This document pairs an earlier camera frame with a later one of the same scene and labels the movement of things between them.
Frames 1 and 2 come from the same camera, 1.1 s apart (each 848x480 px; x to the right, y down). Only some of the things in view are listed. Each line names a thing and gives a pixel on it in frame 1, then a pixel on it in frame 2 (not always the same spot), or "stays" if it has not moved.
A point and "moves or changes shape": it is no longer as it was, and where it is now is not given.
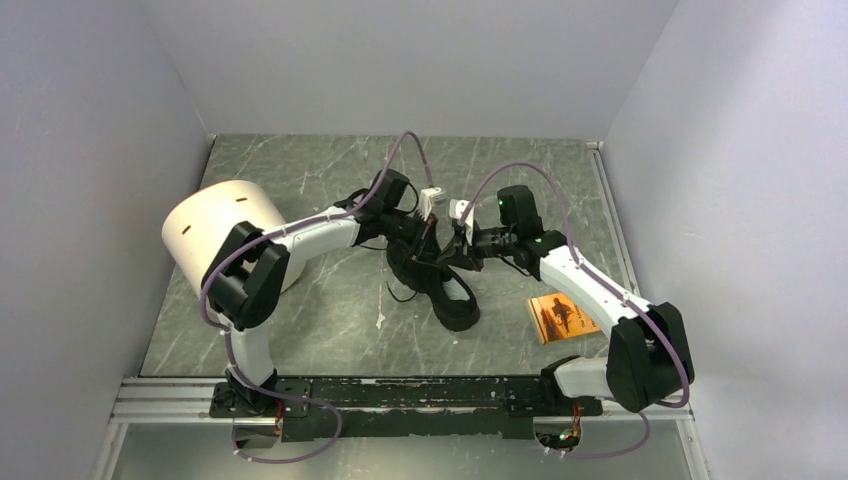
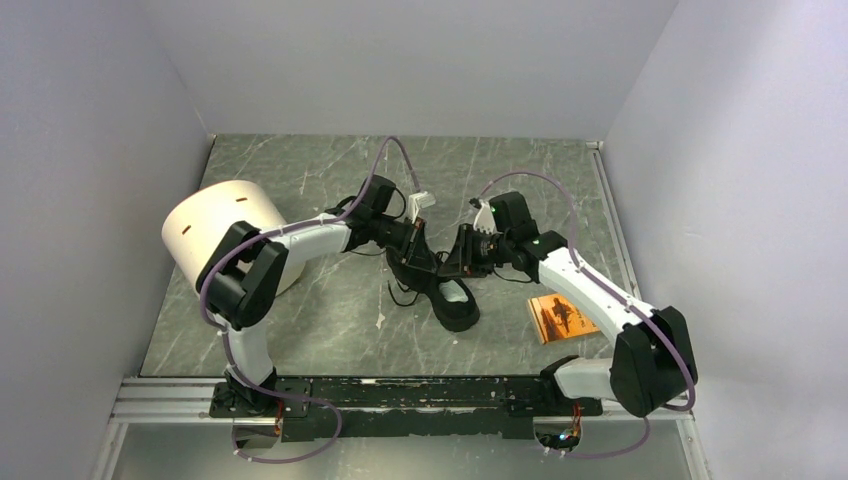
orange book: x=558 y=319 stays
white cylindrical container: x=199 y=219 stays
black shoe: x=414 y=265 stays
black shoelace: x=397 y=298 moves or changes shape
